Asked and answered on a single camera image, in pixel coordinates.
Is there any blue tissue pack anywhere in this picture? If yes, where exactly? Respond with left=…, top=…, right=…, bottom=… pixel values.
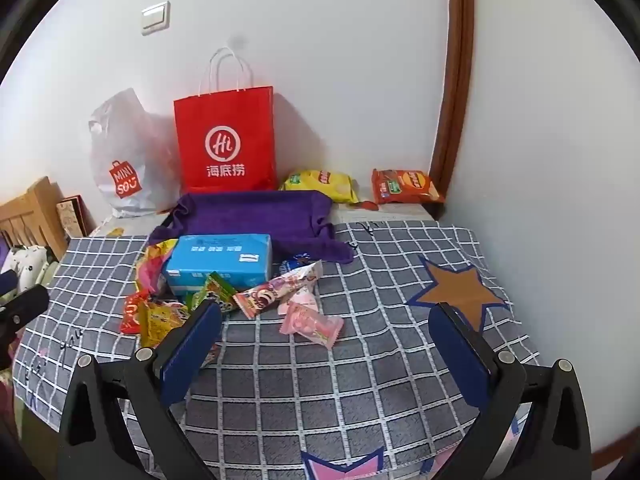
left=164, top=233, right=273, bottom=301

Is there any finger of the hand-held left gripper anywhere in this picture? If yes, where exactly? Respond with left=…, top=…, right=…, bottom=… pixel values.
left=0, top=284, right=51, bottom=356

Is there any white plush toy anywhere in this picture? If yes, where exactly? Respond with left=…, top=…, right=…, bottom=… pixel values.
left=0, top=244, right=51, bottom=306

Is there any red snack packet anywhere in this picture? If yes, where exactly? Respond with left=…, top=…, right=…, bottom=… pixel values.
left=119, top=290, right=151, bottom=335

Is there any white plastic bag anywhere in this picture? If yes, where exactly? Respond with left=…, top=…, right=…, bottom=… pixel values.
left=89, top=88, right=183, bottom=218

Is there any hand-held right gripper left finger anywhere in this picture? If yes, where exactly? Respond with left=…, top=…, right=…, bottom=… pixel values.
left=59, top=300, right=223, bottom=480

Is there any small pink snack packet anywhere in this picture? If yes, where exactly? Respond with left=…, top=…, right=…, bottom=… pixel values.
left=279, top=304, right=345, bottom=348
left=277, top=290, right=319, bottom=317

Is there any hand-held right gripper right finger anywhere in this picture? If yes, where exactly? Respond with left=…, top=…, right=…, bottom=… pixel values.
left=429, top=301, right=593, bottom=480

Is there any green snack packet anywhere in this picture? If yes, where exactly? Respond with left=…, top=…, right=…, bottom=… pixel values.
left=187, top=271, right=238, bottom=315

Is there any brown wooden door frame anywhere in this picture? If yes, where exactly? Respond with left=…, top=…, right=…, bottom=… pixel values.
left=429, top=0, right=476, bottom=206

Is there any orange chips bag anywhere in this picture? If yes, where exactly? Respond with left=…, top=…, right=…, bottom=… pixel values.
left=371, top=167, right=446, bottom=205

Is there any purple cloth tray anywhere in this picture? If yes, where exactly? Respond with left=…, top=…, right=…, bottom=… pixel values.
left=148, top=190, right=356, bottom=264

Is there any blue snack packet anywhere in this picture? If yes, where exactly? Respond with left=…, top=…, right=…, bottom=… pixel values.
left=280, top=254, right=313, bottom=276

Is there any white pink snack packet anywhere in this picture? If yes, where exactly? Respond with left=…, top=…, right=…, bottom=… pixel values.
left=232, top=260, right=323, bottom=319

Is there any grey checked blanket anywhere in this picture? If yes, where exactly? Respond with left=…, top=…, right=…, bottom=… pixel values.
left=11, top=220, right=541, bottom=480

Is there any white fruit print sheet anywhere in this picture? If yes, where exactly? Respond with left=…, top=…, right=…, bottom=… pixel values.
left=90, top=195, right=443, bottom=238

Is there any white light switch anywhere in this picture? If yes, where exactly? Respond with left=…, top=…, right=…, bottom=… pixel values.
left=140, top=1, right=171, bottom=37

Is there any wooden headboard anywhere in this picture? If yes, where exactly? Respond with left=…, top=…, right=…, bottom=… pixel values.
left=0, top=176, right=68, bottom=261

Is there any yellow pink snack packet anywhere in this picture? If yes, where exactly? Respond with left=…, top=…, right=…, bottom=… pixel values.
left=135, top=239, right=178, bottom=296

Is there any red paper bag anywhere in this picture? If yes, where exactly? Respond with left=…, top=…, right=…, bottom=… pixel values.
left=173, top=47, right=278, bottom=195

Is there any brown patterned box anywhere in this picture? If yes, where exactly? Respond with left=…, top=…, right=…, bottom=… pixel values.
left=56, top=195, right=97, bottom=248

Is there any yellow chips bag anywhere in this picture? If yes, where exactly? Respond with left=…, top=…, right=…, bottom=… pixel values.
left=278, top=168, right=361, bottom=204

